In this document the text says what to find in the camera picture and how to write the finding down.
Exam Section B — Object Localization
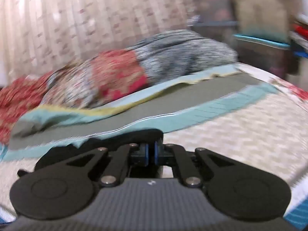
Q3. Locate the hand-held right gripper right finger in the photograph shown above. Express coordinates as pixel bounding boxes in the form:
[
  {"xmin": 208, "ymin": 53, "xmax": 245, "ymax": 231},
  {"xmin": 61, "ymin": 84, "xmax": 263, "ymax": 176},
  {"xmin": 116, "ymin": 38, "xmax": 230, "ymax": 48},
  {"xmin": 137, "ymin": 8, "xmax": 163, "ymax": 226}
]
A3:
[{"xmin": 153, "ymin": 141, "xmax": 261, "ymax": 187}]

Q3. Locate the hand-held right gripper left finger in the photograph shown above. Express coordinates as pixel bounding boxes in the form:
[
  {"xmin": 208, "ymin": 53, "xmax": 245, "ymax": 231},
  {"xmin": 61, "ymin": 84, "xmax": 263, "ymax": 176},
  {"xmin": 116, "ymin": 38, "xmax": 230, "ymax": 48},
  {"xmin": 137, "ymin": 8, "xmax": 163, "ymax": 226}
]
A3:
[{"xmin": 35, "ymin": 142, "xmax": 150, "ymax": 187}]

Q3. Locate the patterned bed sheet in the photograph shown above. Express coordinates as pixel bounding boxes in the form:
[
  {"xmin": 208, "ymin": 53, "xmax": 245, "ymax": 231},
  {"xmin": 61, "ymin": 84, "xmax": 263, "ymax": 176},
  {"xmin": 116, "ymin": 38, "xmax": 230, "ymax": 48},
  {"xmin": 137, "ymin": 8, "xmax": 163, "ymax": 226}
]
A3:
[{"xmin": 0, "ymin": 63, "xmax": 308, "ymax": 231}]

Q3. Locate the floral patchwork quilt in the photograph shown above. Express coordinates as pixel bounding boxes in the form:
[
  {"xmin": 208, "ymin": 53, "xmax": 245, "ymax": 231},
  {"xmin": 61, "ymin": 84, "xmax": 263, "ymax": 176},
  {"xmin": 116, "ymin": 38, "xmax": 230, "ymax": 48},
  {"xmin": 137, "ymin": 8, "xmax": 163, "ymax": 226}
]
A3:
[{"xmin": 41, "ymin": 49, "xmax": 151, "ymax": 109}]

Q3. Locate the blue white patterned blanket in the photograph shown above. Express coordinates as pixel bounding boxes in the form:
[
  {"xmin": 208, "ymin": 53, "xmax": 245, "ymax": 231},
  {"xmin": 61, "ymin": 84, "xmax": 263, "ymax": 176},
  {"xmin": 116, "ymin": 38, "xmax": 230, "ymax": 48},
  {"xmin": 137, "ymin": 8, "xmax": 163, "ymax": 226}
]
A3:
[{"xmin": 131, "ymin": 29, "xmax": 239, "ymax": 85}]

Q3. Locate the red floral blanket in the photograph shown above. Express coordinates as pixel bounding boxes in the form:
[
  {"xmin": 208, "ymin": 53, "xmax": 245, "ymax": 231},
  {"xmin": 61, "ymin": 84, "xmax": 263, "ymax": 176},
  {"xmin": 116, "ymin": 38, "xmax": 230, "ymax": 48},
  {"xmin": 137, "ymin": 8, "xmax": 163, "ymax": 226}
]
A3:
[{"xmin": 0, "ymin": 71, "xmax": 56, "ymax": 146}]

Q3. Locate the clear storage box teal lid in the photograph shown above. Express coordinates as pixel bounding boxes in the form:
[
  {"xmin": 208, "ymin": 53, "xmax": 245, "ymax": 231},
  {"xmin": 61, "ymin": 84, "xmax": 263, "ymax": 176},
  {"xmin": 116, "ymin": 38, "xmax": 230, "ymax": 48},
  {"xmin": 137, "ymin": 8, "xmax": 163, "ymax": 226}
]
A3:
[
  {"xmin": 191, "ymin": 0, "xmax": 239, "ymax": 29},
  {"xmin": 232, "ymin": 34, "xmax": 301, "ymax": 77}
]

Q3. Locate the floral curtain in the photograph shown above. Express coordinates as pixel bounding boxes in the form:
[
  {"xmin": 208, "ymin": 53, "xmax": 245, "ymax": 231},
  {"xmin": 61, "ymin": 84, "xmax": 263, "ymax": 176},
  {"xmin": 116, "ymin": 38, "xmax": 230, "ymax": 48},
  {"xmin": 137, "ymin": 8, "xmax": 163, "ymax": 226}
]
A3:
[{"xmin": 0, "ymin": 0, "xmax": 200, "ymax": 87}]

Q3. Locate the pile of clothes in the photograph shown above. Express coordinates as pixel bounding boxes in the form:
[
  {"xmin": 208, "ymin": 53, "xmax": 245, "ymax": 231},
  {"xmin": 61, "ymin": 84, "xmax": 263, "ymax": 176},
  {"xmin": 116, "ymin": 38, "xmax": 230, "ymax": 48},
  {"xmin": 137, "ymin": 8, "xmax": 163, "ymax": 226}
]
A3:
[{"xmin": 289, "ymin": 12, "xmax": 308, "ymax": 59}]

